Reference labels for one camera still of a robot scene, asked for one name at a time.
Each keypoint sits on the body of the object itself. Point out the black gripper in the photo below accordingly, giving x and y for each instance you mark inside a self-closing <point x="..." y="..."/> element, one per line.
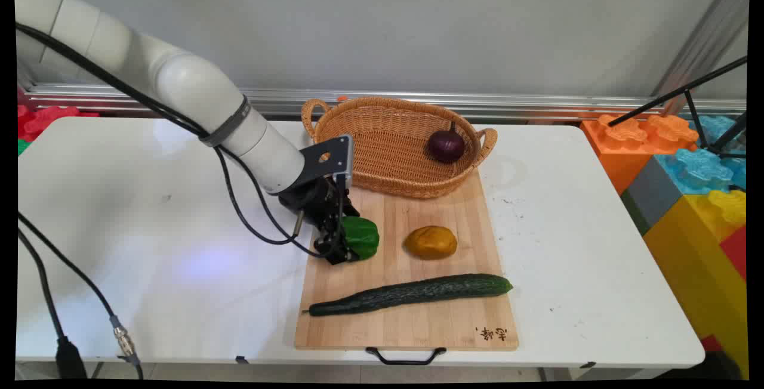
<point x="310" y="199"/>

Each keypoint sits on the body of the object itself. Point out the long dark green cucumber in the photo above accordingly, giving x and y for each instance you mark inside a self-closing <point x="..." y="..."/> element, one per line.
<point x="412" y="293"/>

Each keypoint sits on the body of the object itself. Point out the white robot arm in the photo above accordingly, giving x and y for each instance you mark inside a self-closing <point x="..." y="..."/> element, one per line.
<point x="191" y="88"/>

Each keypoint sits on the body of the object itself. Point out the green bell pepper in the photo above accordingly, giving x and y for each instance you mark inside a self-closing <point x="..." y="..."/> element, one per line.
<point x="364" y="237"/>

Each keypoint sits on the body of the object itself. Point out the brown potato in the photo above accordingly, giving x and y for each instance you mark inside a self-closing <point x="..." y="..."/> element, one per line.
<point x="431" y="243"/>

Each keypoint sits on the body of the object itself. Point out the wooden cutting board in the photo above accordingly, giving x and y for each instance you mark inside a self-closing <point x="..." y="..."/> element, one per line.
<point x="418" y="329"/>

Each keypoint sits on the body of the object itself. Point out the woven wicker basket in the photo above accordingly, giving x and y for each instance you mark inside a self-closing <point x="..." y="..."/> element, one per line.
<point x="388" y="150"/>

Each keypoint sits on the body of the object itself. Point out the red onion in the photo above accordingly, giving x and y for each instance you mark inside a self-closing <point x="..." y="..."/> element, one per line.
<point x="446" y="145"/>

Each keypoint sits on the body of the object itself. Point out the orange foam block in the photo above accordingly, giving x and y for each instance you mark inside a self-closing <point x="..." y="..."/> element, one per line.
<point x="621" y="150"/>

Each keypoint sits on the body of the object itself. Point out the grey foam block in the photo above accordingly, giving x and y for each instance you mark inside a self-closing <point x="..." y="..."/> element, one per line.
<point x="650" y="195"/>

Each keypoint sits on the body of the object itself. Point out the red foam puzzle pieces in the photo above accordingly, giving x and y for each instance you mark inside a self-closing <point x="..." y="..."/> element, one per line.
<point x="45" y="117"/>

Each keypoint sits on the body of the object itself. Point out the green foam piece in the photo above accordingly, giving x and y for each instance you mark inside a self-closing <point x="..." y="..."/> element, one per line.
<point x="22" y="147"/>

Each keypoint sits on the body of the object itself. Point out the blue foam block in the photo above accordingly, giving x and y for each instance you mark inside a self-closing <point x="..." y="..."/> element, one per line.
<point x="701" y="168"/>

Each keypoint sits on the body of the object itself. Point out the black tripod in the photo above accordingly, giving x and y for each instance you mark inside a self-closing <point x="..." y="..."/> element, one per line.
<point x="692" y="88"/>

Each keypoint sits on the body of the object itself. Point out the red foam block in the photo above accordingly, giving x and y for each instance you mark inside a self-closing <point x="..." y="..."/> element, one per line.
<point x="735" y="252"/>

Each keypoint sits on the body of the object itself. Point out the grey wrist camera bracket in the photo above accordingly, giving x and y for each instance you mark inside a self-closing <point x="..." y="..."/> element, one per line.
<point x="335" y="155"/>

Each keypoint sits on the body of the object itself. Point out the silver metal frame post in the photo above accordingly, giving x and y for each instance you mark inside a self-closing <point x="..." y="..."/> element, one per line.
<point x="537" y="104"/>

